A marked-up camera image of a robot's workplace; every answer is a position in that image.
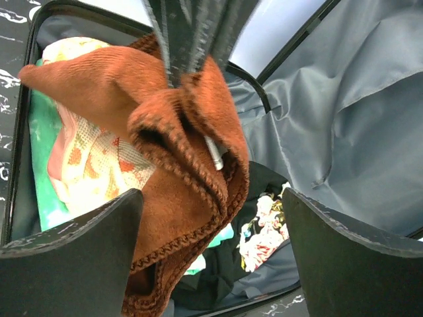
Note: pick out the brown knitted towel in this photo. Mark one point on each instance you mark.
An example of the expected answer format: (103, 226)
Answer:
(193, 136)

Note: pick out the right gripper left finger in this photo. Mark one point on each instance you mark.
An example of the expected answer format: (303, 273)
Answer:
(79, 268)

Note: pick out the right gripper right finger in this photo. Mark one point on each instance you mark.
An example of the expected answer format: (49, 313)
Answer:
(349, 268)

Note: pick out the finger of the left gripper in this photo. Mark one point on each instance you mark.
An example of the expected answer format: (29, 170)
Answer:
(218, 28)
(172, 24)

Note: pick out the blue fish-print suitcase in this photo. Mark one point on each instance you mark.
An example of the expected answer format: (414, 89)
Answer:
(337, 113)

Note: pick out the pink floral patterned cloth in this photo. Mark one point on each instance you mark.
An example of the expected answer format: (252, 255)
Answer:
(88, 165)

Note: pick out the green white tie-dye cloth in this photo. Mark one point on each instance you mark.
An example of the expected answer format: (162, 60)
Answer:
(44, 126)

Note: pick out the black floral print garment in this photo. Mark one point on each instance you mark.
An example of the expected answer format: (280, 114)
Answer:
(252, 256)

